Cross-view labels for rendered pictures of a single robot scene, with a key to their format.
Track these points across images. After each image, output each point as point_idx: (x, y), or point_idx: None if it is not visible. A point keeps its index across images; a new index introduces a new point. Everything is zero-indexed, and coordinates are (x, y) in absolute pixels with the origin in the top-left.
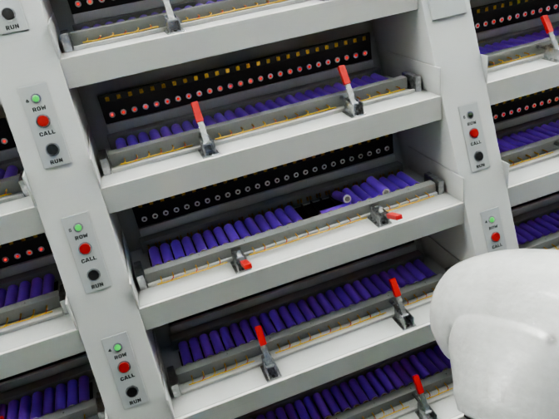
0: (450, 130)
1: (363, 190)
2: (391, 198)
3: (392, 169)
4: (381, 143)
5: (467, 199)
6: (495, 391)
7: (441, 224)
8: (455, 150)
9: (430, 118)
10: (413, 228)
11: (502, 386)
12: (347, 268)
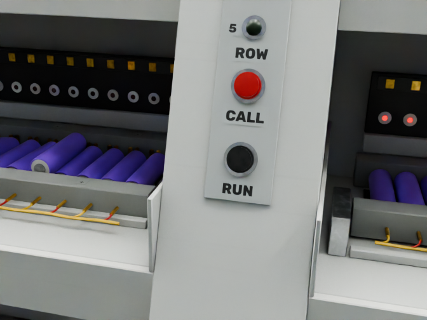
0: (179, 51)
1: (37, 153)
2: (25, 183)
3: (160, 145)
4: (162, 84)
5: (164, 270)
6: None
7: (82, 303)
8: (176, 113)
9: (149, 7)
10: (1, 273)
11: None
12: (11, 307)
